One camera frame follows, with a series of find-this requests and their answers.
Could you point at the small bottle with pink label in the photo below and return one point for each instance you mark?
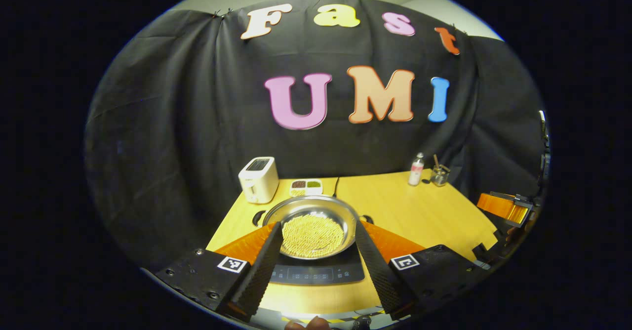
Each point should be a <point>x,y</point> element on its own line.
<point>416,172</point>

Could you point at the white toaster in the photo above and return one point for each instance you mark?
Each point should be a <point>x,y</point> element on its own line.
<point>259,182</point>

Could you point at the small glass jar with stick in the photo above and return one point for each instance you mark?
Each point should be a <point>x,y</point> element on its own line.
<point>439,177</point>

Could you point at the black induction cooktop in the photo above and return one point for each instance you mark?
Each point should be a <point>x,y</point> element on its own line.
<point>316,273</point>

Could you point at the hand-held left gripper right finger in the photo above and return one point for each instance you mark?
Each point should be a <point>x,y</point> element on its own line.
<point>377,275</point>

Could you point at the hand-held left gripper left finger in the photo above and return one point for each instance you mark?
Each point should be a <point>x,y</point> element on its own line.
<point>261,275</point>

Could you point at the pile of yellow soybeans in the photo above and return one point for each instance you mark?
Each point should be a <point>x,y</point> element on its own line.
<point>312,236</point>

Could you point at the white divided dish of beans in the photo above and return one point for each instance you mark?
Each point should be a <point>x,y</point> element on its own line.
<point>306,187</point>

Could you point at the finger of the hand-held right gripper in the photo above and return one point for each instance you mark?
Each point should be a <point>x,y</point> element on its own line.
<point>501,209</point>

